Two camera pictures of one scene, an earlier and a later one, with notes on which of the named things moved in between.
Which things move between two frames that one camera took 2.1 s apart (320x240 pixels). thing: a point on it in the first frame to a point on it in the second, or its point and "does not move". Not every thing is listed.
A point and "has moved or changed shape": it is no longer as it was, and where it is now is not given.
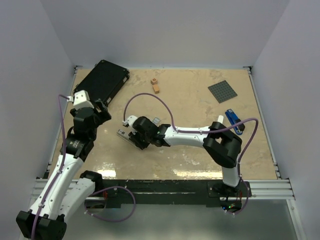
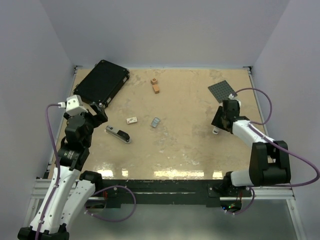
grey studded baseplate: x=222 y=91 does not move
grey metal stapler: x=125 y=135 has moved or changed shape
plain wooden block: x=156 y=88 does not move
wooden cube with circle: x=154 y=81 does not move
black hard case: x=103 y=81 does not move
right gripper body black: x=143 y=141 to x=224 y=116
